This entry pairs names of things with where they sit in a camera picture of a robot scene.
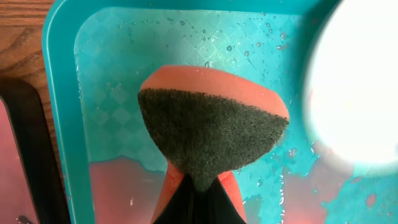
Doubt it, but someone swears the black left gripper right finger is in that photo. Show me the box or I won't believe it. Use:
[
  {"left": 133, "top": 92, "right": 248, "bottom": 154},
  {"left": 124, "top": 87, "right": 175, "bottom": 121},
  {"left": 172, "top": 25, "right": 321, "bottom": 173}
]
[{"left": 201, "top": 179, "right": 246, "bottom": 224}]

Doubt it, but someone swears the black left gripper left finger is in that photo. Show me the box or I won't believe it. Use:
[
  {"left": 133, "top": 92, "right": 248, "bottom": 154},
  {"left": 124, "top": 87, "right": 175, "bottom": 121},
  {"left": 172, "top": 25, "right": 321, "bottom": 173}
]
[{"left": 153, "top": 175, "right": 197, "bottom": 224}]

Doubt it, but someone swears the pink and green sponge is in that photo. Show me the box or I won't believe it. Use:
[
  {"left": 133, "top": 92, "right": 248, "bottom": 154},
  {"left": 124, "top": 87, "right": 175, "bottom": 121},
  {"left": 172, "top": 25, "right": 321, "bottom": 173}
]
[{"left": 137, "top": 65, "right": 289, "bottom": 223}]

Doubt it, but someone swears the light blue plate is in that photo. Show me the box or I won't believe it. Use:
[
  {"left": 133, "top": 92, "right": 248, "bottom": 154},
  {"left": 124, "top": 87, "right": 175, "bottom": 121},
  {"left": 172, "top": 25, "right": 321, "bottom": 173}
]
[{"left": 302, "top": 0, "right": 397, "bottom": 177}]

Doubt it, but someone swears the black tray with pink water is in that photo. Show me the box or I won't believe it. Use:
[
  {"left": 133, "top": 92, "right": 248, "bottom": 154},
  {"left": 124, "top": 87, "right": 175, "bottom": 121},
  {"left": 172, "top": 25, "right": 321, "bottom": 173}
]
[{"left": 1, "top": 78, "right": 70, "bottom": 224}]

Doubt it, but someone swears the teal plastic tray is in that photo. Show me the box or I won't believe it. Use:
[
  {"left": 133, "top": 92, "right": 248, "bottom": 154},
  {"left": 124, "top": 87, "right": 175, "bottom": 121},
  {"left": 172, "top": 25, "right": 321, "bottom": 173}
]
[{"left": 42, "top": 0, "right": 397, "bottom": 224}]

